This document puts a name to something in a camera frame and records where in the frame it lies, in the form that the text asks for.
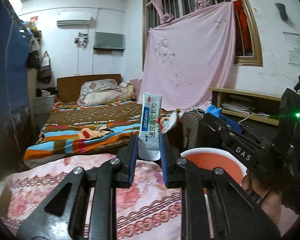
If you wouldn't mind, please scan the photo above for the blue wrapper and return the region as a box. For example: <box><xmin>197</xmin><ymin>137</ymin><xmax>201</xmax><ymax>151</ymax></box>
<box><xmin>205</xmin><ymin>105</ymin><xmax>223</xmax><ymax>118</ymax></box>

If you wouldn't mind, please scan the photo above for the white medicine sachet Dikang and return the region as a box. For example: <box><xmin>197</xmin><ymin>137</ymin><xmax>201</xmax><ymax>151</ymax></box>
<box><xmin>138</xmin><ymin>93</ymin><xmax>162</xmax><ymax>161</ymax></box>

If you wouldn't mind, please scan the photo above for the pink fleece sleeve forearm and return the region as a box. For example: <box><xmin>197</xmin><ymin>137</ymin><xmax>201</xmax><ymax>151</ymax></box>
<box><xmin>277</xmin><ymin>205</ymin><xmax>299</xmax><ymax>237</ymax></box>

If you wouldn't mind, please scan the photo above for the right hand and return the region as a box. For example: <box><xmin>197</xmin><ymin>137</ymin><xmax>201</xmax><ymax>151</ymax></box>
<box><xmin>242</xmin><ymin>170</ymin><xmax>282</xmax><ymax>225</ymax></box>

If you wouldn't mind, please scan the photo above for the stack of papers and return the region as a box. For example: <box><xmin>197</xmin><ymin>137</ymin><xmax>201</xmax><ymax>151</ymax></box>
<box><xmin>221</xmin><ymin>102</ymin><xmax>255</xmax><ymax>114</ymax></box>

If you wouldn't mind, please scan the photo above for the red white plastic basin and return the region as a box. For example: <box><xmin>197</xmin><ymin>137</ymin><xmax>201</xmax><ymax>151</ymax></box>
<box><xmin>181</xmin><ymin>147</ymin><xmax>247</xmax><ymax>186</ymax></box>

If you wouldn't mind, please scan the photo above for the black checked bag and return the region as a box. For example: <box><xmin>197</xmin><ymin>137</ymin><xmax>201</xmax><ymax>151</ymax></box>
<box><xmin>182</xmin><ymin>110</ymin><xmax>204</xmax><ymax>150</ymax></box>

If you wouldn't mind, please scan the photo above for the wooden low shelf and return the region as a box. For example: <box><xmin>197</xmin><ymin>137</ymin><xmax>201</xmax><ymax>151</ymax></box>
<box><xmin>210</xmin><ymin>88</ymin><xmax>281</xmax><ymax>126</ymax></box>

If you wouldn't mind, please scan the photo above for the beige tissue box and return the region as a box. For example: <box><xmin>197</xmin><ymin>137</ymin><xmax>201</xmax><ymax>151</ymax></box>
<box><xmin>0</xmin><ymin>182</ymin><xmax>12</xmax><ymax>213</ymax></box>

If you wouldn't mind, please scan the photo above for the pink floral blanket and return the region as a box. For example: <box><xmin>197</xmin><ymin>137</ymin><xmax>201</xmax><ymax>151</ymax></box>
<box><xmin>0</xmin><ymin>153</ymin><xmax>216</xmax><ymax>240</ymax></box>

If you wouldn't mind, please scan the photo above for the pink hanging sheet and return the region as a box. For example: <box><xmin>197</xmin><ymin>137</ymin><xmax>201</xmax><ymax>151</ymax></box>
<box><xmin>138</xmin><ymin>2</ymin><xmax>236</xmax><ymax>110</ymax></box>

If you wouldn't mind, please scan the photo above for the brown colourful striped bedspread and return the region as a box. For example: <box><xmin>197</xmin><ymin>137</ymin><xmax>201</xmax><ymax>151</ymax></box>
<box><xmin>23</xmin><ymin>100</ymin><xmax>180</xmax><ymax>161</ymax></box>

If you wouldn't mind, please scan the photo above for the red cloth at window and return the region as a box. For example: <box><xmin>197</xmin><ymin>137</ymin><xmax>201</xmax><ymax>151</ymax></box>
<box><xmin>233</xmin><ymin>0</ymin><xmax>253</xmax><ymax>56</ymax></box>

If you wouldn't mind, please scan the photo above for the blue fabric wardrobe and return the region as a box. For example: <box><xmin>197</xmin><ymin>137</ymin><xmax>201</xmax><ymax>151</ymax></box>
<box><xmin>0</xmin><ymin>0</ymin><xmax>32</xmax><ymax>156</ymax></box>

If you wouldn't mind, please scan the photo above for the white nightstand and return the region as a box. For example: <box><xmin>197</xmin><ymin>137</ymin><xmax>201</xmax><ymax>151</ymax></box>
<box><xmin>33</xmin><ymin>95</ymin><xmax>56</xmax><ymax>130</ymax></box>

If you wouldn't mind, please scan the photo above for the floral pillow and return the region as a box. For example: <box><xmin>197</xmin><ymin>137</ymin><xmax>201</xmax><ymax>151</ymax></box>
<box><xmin>77</xmin><ymin>79</ymin><xmax>136</xmax><ymax>107</ymax></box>

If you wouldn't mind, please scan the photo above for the wooden headboard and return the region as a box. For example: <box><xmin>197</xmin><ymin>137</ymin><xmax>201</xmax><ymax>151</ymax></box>
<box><xmin>56</xmin><ymin>73</ymin><xmax>122</xmax><ymax>104</ymax></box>

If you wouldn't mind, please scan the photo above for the grey hanging tote bag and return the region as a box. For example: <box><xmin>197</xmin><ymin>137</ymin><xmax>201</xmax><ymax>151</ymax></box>
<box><xmin>37</xmin><ymin>51</ymin><xmax>51</xmax><ymax>84</ymax></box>

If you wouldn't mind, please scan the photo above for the black hanging handbag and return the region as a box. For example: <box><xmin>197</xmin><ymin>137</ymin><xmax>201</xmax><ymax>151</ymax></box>
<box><xmin>26</xmin><ymin>39</ymin><xmax>40</xmax><ymax>70</ymax></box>

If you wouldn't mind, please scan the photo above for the white air conditioner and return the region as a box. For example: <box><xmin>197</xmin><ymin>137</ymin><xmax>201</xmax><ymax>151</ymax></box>
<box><xmin>56</xmin><ymin>18</ymin><xmax>91</xmax><ymax>27</ymax></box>

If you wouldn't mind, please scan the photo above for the white cable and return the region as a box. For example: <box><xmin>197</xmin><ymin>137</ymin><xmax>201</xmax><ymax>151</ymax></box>
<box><xmin>237</xmin><ymin>112</ymin><xmax>263</xmax><ymax>124</ymax></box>

